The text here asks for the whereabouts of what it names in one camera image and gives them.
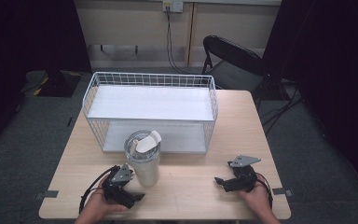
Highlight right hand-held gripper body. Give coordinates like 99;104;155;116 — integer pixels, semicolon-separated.
222;154;262;193

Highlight white tumbler cup with lid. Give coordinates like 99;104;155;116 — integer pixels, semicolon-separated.
123;130;163;188

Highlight person's left hand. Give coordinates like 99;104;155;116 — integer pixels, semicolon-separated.
86;181;129;220

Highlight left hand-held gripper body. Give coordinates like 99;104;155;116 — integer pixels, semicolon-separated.
102;162;137;210

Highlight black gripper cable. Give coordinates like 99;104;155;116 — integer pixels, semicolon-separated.
78;166;115;216
255;172;274;209

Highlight white wire shelf rack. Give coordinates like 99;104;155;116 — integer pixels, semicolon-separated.
82;71;219;155

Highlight black folding chair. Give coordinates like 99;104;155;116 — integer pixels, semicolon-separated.
201;35;269;93

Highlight black wall cable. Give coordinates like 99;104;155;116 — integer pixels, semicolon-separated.
165;6;203;76

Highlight black stand base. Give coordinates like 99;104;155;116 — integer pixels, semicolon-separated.
21;69;83;98

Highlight black floor cables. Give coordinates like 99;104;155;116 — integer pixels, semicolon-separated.
259;78;306;134

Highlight grey tape strip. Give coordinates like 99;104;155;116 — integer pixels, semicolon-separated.
271;187;294;198
34;189;60;201

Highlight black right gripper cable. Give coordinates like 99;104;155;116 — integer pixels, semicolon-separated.
255;172;274;209

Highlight white wall socket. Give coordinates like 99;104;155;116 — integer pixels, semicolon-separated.
162;0;185;13

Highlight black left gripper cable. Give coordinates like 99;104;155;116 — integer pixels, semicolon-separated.
78;166;115;216

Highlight person's right hand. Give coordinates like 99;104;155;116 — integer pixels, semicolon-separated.
238;180;274;218

